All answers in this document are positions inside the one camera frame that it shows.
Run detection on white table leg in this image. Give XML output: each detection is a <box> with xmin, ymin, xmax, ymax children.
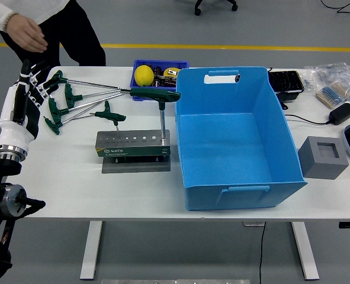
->
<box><xmin>291</xmin><ymin>221</ymin><xmax>320</xmax><ymax>280</ymax></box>
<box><xmin>79</xmin><ymin>221</ymin><xmax>103</xmax><ymax>280</ymax></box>

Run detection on black plastic parts case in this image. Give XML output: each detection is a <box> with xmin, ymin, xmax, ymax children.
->
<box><xmin>268</xmin><ymin>70</ymin><xmax>305</xmax><ymax>103</ymax></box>

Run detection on large light blue plastic box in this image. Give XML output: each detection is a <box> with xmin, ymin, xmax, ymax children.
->
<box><xmin>174</xmin><ymin>66</ymin><xmax>308</xmax><ymax>212</ymax></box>

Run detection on thin black adapter cable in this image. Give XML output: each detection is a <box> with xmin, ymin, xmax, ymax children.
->
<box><xmin>284</xmin><ymin>114</ymin><xmax>331</xmax><ymax>125</ymax></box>

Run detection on yellow black tape measure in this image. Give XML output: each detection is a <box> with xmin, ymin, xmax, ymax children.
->
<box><xmin>164</xmin><ymin>67</ymin><xmax>183</xmax><ymax>78</ymax></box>

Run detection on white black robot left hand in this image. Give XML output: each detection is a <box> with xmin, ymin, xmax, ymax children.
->
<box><xmin>0</xmin><ymin>59</ymin><xmax>60</xmax><ymax>149</ymax></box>

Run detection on black cable under table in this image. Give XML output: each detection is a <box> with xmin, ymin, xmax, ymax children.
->
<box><xmin>259</xmin><ymin>221</ymin><xmax>266</xmax><ymax>284</ymax></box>

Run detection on grey cube block with recess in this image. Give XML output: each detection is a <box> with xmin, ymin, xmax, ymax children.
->
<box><xmin>298</xmin><ymin>135</ymin><xmax>349</xmax><ymax>180</ymax></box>

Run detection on dark metal hardware pieces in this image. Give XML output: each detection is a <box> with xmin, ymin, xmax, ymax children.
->
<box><xmin>153</xmin><ymin>65</ymin><xmax>177</xmax><ymax>88</ymax></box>

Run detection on person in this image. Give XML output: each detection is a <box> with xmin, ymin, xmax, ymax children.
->
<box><xmin>0</xmin><ymin>0</ymin><xmax>107</xmax><ymax>66</ymax></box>

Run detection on black cable on floor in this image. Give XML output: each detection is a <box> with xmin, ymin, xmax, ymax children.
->
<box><xmin>321</xmin><ymin>0</ymin><xmax>350</xmax><ymax>18</ymax></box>

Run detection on person's right hand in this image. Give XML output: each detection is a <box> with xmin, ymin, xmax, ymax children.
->
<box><xmin>7</xmin><ymin>14</ymin><xmax>48</xmax><ymax>53</ymax></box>

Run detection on black power adapter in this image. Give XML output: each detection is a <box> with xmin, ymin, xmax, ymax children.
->
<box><xmin>328</xmin><ymin>102</ymin><xmax>350</xmax><ymax>125</ymax></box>

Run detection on black office chair base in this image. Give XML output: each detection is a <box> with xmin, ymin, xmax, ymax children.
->
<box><xmin>194</xmin><ymin>0</ymin><xmax>239</xmax><ymax>16</ymax></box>

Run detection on large green T-handle hex key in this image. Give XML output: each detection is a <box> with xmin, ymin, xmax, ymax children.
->
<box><xmin>129</xmin><ymin>87</ymin><xmax>181</xmax><ymax>140</ymax></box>

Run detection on small dark blue parts bin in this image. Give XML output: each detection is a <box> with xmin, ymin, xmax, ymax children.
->
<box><xmin>130</xmin><ymin>59</ymin><xmax>190</xmax><ymax>103</ymax></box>

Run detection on grey metal base plate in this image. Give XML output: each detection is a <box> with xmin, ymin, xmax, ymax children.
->
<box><xmin>101</xmin><ymin>155</ymin><xmax>172</xmax><ymax>174</ymax></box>

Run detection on tan blue resistor strip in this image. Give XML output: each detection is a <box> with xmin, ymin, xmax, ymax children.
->
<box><xmin>316</xmin><ymin>82</ymin><xmax>350</xmax><ymax>109</ymax></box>

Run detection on clear bag with blue parts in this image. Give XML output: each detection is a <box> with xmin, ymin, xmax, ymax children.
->
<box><xmin>304</xmin><ymin>62</ymin><xmax>350</xmax><ymax>89</ymax></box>

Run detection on green silver hex key stand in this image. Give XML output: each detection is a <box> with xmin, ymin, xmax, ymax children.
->
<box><xmin>95</xmin><ymin>129</ymin><xmax>171</xmax><ymax>157</ymax></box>

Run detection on yellow lemon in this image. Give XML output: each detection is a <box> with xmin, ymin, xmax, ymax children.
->
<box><xmin>134</xmin><ymin>64</ymin><xmax>155</xmax><ymax>87</ymax></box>

